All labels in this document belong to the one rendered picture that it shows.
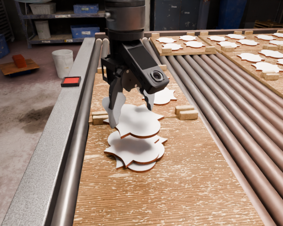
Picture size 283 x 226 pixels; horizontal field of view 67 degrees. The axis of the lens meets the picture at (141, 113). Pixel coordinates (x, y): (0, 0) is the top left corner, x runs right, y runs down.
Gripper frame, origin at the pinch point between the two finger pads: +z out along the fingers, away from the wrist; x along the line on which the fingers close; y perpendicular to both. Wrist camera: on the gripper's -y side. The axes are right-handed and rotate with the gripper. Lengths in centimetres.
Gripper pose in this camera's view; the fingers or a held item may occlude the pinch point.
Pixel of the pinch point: (134, 119)
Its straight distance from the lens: 51.5
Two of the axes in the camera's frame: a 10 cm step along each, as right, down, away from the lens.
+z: 0.0, 8.4, 5.3
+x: -7.8, 3.3, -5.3
